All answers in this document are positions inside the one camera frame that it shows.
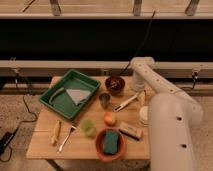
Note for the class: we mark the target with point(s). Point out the teal sponge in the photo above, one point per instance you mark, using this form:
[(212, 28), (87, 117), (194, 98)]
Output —
[(110, 142)]

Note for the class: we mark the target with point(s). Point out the grey cloth in tray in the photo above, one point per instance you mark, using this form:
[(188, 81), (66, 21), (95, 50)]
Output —
[(78, 95)]

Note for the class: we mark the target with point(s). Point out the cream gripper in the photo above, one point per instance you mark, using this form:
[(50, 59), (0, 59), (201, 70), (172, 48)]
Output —
[(142, 97)]

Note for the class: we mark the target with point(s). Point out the green plastic tray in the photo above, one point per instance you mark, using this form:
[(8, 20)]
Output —
[(62, 103)]

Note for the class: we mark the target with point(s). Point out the wooden block eraser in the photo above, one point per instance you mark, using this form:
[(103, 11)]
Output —
[(130, 130)]

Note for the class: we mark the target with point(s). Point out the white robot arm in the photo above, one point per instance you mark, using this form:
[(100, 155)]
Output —
[(171, 113)]

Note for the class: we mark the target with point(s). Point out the white dish brush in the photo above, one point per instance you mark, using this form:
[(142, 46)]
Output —
[(125, 103)]

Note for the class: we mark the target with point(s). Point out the small metal cup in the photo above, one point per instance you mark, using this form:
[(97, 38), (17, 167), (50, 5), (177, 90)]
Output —
[(104, 99)]

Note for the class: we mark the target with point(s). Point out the yellow banana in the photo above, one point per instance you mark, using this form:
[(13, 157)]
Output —
[(56, 132)]

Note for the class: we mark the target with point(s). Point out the orange fruit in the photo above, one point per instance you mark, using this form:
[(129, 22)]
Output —
[(109, 119)]

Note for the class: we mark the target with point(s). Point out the orange bowl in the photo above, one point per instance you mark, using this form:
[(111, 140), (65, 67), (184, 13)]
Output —
[(99, 146)]

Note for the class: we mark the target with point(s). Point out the green plastic cup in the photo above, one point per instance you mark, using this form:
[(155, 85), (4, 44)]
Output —
[(88, 128)]

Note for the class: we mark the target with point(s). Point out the green curved vegetable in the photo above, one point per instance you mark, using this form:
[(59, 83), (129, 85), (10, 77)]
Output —
[(57, 92)]

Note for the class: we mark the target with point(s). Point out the black power adapter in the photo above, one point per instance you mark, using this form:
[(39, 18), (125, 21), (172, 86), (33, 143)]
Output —
[(5, 140)]

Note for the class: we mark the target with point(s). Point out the dark red bowl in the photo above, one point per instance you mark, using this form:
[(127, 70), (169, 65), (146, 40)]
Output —
[(115, 84)]

